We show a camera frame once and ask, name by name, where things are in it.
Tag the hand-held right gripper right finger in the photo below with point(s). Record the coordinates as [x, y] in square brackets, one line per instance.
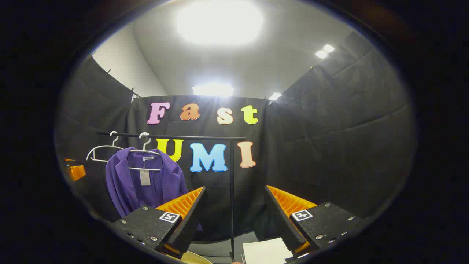
[280, 224]

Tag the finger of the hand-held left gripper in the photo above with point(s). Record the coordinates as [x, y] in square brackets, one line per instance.
[76, 171]

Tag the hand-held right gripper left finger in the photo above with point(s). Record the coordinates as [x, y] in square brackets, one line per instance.
[190, 227]

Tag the beige laundry hamper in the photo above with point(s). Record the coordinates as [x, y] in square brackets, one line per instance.
[196, 259]

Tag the purple knit cardigan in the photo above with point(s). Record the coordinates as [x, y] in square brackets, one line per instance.
[168, 183]

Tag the white plastic hanger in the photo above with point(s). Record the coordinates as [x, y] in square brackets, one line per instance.
[146, 141]
[104, 147]

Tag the black metal clothes rack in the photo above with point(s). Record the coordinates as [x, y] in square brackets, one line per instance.
[232, 190]

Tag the black backdrop cloth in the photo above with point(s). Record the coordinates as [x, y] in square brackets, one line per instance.
[329, 146]

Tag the ceiling light panel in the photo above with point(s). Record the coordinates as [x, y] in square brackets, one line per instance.
[274, 96]
[213, 90]
[220, 22]

